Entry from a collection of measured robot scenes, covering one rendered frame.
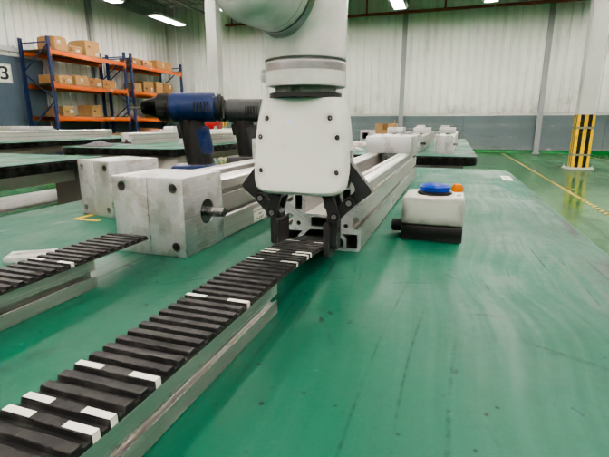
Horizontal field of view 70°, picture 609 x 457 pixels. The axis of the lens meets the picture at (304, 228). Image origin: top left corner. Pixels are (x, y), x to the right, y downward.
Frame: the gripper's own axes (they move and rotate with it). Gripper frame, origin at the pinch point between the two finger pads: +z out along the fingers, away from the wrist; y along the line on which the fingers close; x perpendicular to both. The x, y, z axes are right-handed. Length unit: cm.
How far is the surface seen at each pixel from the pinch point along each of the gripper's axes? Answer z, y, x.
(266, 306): 2.2, 1.6, -14.6
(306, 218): -0.7, -2.0, 6.4
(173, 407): 2.2, 2.1, -28.3
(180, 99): -17, -39, 36
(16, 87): -98, -1048, 826
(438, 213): -0.8, 13.8, 14.5
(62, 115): -30, -944, 859
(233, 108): -16, -40, 61
